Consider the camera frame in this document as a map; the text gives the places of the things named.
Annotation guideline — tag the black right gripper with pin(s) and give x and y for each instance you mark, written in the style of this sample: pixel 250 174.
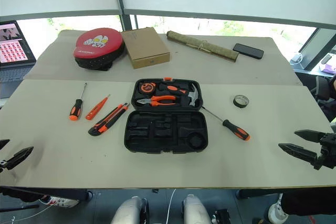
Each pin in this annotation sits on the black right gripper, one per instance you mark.
pixel 328 153

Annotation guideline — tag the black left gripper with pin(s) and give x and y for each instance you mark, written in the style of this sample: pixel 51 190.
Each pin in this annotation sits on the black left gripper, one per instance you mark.
pixel 3 166

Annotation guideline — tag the black electrical tape roll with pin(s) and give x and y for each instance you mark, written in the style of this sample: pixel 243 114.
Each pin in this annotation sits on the black electrical tape roll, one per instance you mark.
pixel 237 104

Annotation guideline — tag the orange voltage tester pen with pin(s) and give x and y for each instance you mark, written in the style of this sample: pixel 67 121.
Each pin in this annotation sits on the orange voltage tester pen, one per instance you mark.
pixel 93 112

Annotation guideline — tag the black orange utility knife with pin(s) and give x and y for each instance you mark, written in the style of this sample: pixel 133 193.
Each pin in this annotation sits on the black orange utility knife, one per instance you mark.
pixel 107 120

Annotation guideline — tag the black tool case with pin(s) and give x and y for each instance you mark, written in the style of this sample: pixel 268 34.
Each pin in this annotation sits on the black tool case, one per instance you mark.
pixel 168 132

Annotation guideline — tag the black table base bar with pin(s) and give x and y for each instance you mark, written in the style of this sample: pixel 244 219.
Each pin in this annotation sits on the black table base bar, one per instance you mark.
pixel 39 192
pixel 257 193

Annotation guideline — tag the black office chair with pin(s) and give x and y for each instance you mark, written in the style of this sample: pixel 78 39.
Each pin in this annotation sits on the black office chair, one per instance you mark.
pixel 323 87

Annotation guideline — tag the white red sneaker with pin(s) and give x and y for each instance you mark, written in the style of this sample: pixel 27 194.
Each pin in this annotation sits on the white red sneaker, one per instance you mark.
pixel 60 201

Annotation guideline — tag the white power adapter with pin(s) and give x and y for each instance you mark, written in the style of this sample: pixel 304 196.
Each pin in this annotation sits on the white power adapter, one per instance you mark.
pixel 296 58

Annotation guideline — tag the open laptop pink screen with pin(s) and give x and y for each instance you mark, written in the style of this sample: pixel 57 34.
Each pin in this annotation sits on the open laptop pink screen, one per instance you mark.
pixel 13 51

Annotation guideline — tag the black smartphone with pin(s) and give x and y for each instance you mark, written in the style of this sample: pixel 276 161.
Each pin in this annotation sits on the black smartphone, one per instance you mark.
pixel 248 51

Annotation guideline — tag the silver rounded leg shell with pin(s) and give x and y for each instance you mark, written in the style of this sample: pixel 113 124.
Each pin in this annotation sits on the silver rounded leg shell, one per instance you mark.
pixel 195 211
pixel 128 211

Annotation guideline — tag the red round boxing pad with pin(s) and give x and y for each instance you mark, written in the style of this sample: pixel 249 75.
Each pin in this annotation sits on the red round boxing pad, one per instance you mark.
pixel 97 43

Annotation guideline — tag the rolled bamboo mat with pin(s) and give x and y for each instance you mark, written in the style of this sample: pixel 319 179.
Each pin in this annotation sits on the rolled bamboo mat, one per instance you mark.
pixel 204 47

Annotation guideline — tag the orange black tape measure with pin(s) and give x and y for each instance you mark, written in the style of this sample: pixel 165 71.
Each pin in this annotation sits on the orange black tape measure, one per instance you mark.
pixel 147 87

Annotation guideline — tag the brown cardboard box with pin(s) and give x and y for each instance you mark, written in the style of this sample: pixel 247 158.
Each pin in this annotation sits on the brown cardboard box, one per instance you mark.
pixel 144 45

